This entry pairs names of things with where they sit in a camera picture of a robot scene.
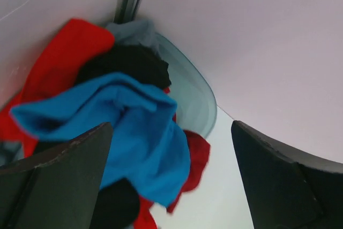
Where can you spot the black t-shirt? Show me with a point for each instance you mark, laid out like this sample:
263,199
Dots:
139,62

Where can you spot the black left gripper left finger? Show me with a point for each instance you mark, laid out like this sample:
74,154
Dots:
58,187

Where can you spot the grey plastic basket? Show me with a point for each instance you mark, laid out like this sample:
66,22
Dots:
196,103

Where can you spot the grey t-shirt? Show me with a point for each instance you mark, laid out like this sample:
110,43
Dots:
137,32

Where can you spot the bright red t-shirt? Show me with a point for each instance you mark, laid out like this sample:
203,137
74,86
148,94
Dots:
54,72

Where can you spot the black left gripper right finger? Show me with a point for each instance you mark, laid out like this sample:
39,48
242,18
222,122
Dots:
286,187

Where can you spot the blue t-shirt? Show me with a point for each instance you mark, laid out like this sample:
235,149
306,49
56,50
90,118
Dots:
147,147

